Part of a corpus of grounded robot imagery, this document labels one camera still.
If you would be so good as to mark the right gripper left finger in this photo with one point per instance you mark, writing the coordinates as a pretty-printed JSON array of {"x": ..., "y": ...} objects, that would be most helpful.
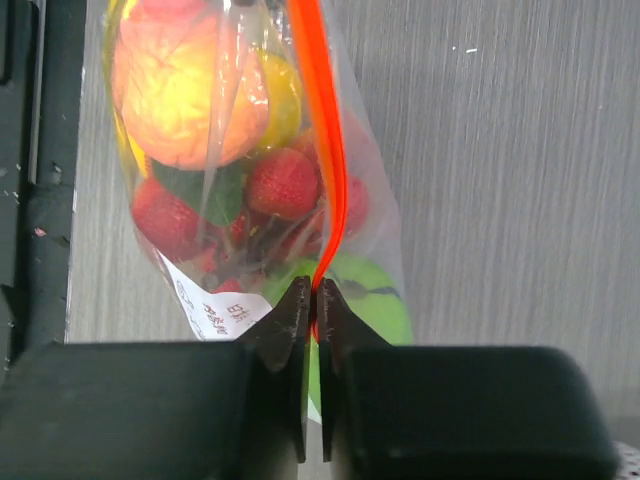
[{"x": 281, "y": 340}]

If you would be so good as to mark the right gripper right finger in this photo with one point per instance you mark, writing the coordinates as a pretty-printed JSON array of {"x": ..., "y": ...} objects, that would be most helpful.
[{"x": 338, "y": 331}]

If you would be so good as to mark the green ball with black marks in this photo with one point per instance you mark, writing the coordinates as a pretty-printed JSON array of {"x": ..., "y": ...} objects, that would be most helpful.
[{"x": 368, "y": 290}]

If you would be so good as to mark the red strawberry cluster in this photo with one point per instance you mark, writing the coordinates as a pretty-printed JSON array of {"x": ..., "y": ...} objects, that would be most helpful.
[{"x": 261, "y": 214}]

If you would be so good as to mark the clear orange zip top bag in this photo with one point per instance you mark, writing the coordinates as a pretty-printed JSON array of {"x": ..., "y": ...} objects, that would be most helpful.
[{"x": 363, "y": 215}]

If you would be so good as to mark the peach fruit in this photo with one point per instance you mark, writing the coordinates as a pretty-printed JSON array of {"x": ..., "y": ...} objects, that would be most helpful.
[{"x": 187, "y": 83}]

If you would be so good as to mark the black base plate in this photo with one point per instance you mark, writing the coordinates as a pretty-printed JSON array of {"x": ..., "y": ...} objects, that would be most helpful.
[{"x": 42, "y": 69}]

